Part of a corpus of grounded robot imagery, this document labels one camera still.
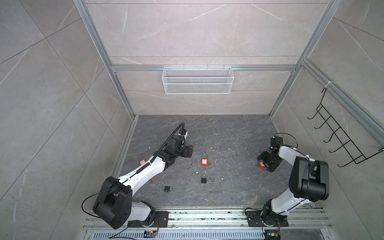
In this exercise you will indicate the white slotted cable duct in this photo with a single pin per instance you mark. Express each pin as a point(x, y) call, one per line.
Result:
point(240, 234)

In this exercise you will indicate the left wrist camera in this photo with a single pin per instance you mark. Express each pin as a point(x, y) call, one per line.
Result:
point(183, 133)

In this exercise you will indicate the black wire hook rack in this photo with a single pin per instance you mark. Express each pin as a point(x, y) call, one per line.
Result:
point(340, 134)

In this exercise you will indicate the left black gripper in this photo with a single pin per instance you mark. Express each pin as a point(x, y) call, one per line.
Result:
point(188, 150)

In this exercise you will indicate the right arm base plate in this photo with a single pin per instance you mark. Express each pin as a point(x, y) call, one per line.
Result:
point(258, 218)

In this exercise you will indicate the aluminium mounting rail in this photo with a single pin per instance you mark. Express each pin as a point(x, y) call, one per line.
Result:
point(236, 217)

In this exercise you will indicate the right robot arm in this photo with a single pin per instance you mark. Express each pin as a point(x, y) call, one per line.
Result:
point(309, 181)

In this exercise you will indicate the white wire mesh basket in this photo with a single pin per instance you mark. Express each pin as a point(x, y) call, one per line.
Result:
point(197, 80)

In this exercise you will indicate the small black padlock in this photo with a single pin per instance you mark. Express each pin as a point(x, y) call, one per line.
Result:
point(204, 179)
point(167, 189)

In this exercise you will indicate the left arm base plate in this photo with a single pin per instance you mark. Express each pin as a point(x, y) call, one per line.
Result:
point(159, 218)

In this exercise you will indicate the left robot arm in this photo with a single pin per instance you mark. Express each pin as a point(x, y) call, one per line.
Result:
point(114, 203)

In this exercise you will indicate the red padlock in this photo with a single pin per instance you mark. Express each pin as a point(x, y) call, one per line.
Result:
point(261, 165)
point(204, 159)
point(143, 161)

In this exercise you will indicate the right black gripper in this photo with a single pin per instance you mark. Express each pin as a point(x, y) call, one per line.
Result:
point(271, 167)

